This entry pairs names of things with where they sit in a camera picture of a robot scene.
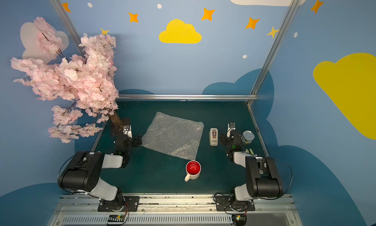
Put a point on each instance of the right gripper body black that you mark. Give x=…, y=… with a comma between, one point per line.
x=224, y=139

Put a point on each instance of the green garden fork wooden handle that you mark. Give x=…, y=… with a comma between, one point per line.
x=250, y=151

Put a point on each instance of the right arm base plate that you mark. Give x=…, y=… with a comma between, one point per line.
x=227, y=203

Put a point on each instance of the white mug red inside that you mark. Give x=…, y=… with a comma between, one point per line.
x=193, y=170

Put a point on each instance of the pink cherry blossom tree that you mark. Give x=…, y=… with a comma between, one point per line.
x=87, y=81

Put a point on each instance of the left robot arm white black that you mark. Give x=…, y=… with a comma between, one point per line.
x=82, y=174

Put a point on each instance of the bubble wrap sheet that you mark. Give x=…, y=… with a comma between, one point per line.
x=174, y=136

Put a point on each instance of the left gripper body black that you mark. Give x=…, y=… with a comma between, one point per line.
x=134, y=141

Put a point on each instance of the small round device right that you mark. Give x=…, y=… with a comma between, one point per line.
x=239, y=220

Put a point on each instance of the tree base plate dark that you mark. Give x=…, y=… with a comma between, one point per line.
x=117, y=126

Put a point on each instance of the small circuit board left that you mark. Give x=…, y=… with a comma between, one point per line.
x=115, y=220

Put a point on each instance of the aluminium rail front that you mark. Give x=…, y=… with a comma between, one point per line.
x=173, y=210

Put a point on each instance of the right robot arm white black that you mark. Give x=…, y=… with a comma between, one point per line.
x=261, y=173

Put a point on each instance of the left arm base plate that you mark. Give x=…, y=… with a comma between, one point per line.
x=126, y=203

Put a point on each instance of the white tape dispenser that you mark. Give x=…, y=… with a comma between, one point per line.
x=213, y=136

